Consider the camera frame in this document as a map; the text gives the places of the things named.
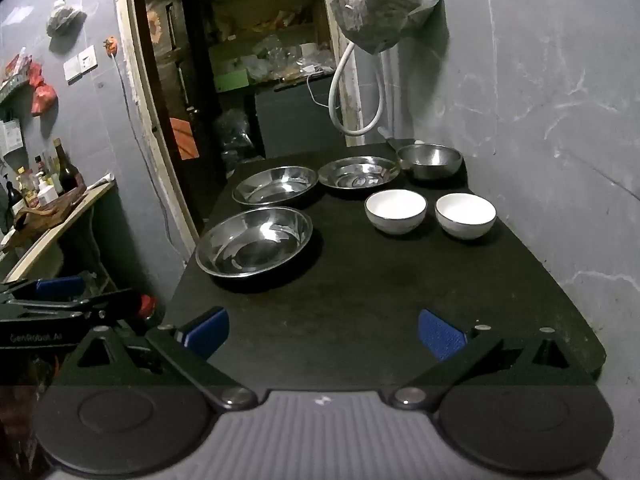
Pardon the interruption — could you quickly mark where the large steel plate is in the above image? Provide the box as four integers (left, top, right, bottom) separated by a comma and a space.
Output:
194, 206, 314, 278

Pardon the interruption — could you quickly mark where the white ceramic bowl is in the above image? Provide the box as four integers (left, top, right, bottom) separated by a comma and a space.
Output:
364, 188, 427, 235
435, 193, 497, 240

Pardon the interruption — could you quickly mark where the deep steel bowl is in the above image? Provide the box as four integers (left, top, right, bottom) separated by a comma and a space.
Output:
397, 144, 463, 180

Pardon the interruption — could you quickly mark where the wooden side shelf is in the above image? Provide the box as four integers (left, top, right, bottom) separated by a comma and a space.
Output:
3, 174, 115, 283

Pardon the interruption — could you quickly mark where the dark glass bottle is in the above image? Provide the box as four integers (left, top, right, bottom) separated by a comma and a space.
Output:
53, 138, 78, 193

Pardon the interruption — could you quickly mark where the orange patterned box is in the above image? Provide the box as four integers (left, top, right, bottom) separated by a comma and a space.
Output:
170, 117, 200, 160

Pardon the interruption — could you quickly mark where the red plastic bag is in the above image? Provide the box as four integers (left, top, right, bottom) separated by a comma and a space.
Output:
27, 61, 58, 117

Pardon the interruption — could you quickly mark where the grey flat board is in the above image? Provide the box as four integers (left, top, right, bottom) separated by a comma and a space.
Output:
376, 126, 417, 151

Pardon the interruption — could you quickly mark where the green box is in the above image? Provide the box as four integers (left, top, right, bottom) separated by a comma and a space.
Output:
214, 68, 250, 93

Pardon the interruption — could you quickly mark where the small grey hanging bag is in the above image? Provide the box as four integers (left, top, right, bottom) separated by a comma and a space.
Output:
46, 0, 86, 39

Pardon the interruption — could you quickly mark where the white wall switch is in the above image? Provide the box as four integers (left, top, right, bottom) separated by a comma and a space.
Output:
63, 46, 98, 84

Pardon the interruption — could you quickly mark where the white hose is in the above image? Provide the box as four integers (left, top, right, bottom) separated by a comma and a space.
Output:
327, 43, 385, 137

